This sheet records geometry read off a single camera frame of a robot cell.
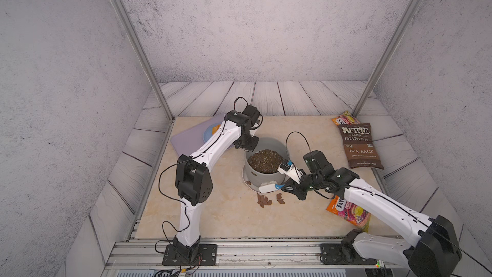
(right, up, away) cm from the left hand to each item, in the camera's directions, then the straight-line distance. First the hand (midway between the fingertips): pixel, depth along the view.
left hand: (252, 148), depth 88 cm
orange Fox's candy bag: (+56, +15, +28) cm, 64 cm away
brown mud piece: (+12, -22, -1) cm, 25 cm away
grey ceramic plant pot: (+4, -7, +2) cm, 9 cm away
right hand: (+13, -14, -11) cm, 22 cm away
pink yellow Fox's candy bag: (+41, -26, -8) cm, 49 cm away
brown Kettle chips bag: (+56, -2, +14) cm, 58 cm away
